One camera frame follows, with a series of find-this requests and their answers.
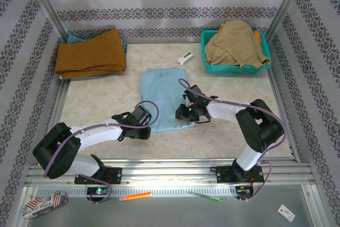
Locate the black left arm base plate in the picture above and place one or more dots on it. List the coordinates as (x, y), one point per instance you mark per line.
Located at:
(114, 175)

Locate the aluminium frame post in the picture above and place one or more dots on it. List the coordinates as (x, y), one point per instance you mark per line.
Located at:
(287, 3)
(49, 6)

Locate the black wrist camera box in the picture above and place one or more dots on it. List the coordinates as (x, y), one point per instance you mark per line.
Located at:
(141, 115)
(194, 92)

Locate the brown folded trousers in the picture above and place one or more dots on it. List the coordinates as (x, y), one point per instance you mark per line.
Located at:
(90, 51)

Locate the flag printed tape roll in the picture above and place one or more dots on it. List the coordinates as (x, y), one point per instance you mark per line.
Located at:
(43, 203)

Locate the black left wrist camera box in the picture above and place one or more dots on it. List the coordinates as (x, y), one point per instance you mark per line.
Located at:
(141, 115)

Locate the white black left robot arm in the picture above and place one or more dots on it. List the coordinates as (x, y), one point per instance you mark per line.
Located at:
(87, 136)

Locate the aluminium back table rail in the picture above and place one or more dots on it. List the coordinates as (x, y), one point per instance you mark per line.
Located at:
(162, 43)

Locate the green pen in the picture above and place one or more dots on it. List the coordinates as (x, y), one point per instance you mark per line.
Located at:
(205, 196)

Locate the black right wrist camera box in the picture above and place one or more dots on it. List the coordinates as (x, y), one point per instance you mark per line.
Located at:
(194, 92)

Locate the controller board with led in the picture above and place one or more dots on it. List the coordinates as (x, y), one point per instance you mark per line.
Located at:
(244, 189)
(98, 191)

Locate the white card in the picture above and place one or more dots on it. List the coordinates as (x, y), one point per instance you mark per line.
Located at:
(286, 212)

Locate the left controller board with led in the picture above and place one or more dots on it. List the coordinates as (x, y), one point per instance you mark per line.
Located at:
(98, 191)

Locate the light blue trousers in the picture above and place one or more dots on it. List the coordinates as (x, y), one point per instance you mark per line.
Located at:
(162, 91)

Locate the teal plastic basket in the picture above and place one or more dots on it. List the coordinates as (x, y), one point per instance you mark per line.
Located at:
(233, 69)

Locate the small white device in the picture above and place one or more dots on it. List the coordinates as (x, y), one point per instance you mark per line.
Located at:
(185, 59)

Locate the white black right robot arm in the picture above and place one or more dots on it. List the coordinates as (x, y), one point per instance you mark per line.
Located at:
(255, 128)

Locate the orange marker pen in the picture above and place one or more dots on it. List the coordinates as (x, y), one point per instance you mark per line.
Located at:
(135, 196)

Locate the orange item in basket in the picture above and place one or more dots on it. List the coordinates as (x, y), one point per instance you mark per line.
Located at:
(257, 36)

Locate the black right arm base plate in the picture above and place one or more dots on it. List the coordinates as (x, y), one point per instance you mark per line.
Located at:
(224, 173)

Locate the right controller board with led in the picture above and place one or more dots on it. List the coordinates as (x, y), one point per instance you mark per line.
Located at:
(244, 189)

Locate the beige crumpled garment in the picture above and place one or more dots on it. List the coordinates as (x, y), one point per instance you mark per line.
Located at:
(233, 43)

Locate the aluminium front mounting rail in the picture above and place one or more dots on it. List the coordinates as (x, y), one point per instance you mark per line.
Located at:
(164, 172)

